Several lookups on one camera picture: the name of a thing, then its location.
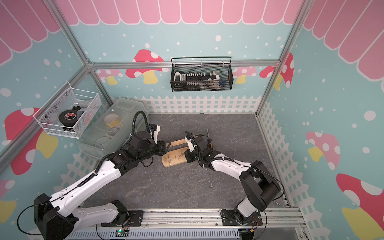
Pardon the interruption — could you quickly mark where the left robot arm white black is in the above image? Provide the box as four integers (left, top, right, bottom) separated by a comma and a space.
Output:
31, 111, 171, 240

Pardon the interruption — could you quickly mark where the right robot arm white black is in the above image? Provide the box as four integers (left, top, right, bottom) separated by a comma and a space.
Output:
185, 132, 283, 225

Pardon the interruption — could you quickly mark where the wooden jewelry display stand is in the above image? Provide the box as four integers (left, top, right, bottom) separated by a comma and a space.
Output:
162, 139, 191, 168

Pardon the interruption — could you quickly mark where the orange black screwdriver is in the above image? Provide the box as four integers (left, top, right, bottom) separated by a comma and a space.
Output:
207, 129, 213, 151

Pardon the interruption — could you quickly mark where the translucent green storage box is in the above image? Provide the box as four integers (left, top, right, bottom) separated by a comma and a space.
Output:
77, 98, 149, 159

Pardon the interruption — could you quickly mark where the black tape roll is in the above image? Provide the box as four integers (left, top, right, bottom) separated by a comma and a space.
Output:
59, 110, 78, 128

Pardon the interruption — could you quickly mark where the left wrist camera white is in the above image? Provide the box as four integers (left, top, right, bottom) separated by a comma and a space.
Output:
149, 124, 161, 143

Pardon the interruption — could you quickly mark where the black wire mesh basket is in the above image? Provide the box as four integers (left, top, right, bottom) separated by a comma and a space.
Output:
170, 57, 234, 92

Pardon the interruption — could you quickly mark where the clear acrylic wall bin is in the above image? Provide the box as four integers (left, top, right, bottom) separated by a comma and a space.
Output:
34, 83, 102, 139

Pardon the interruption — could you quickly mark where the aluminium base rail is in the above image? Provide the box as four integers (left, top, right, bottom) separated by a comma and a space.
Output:
68, 208, 311, 240

